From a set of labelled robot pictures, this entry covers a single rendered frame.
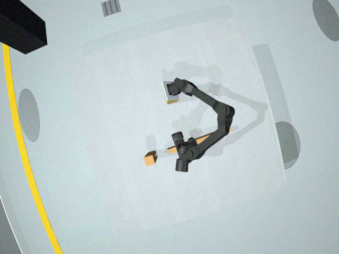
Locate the brown wooden post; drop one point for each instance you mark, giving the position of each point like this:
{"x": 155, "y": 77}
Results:
{"x": 150, "y": 158}

